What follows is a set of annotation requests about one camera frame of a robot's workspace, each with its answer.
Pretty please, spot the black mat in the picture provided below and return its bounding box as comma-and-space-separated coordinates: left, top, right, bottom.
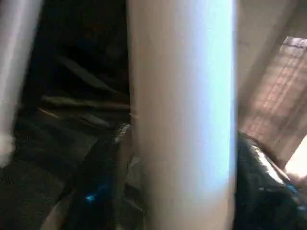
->
0, 0, 144, 230

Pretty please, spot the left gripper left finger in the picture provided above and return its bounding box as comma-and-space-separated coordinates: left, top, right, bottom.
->
65, 123, 134, 230

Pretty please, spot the white plastic table leg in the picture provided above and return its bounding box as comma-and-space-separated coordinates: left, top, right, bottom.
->
126, 0, 238, 230
0, 0, 45, 167

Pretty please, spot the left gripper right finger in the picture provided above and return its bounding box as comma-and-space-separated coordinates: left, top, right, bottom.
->
234, 132, 307, 230

